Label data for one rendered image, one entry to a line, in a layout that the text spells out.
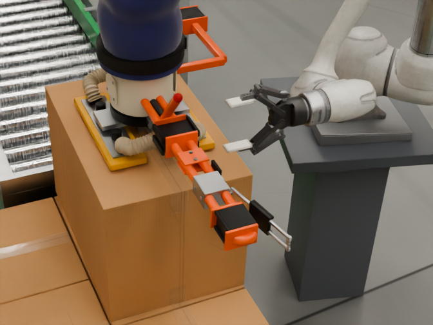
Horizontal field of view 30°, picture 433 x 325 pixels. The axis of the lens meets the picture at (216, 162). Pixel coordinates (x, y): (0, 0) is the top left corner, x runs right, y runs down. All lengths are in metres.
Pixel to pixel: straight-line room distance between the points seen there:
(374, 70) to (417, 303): 1.01
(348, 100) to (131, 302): 0.78
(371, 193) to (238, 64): 1.82
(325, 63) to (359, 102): 0.19
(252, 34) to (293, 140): 2.24
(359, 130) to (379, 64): 0.21
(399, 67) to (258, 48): 2.15
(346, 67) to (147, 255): 0.90
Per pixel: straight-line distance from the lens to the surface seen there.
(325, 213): 2.79
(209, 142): 2.14
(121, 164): 2.07
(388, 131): 2.61
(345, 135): 2.55
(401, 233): 3.44
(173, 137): 1.91
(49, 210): 2.60
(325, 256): 2.93
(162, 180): 2.05
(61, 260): 2.43
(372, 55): 2.55
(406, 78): 2.53
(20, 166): 2.79
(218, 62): 2.26
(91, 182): 2.05
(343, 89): 2.11
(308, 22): 4.93
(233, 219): 1.69
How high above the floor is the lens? 2.21
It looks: 37 degrees down
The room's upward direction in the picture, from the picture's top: 3 degrees clockwise
